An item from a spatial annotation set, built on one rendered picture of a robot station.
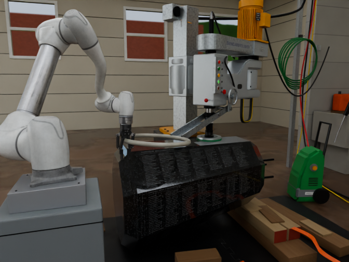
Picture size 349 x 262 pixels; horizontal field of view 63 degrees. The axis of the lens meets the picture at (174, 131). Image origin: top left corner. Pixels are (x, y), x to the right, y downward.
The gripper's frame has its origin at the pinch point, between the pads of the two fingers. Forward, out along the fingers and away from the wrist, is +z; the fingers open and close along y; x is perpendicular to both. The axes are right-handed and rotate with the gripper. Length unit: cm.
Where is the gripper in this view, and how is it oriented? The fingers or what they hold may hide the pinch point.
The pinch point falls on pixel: (124, 154)
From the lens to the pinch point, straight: 192.8
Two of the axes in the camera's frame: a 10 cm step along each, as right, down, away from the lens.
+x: -5.5, -1.3, 8.3
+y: 8.4, -0.3, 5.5
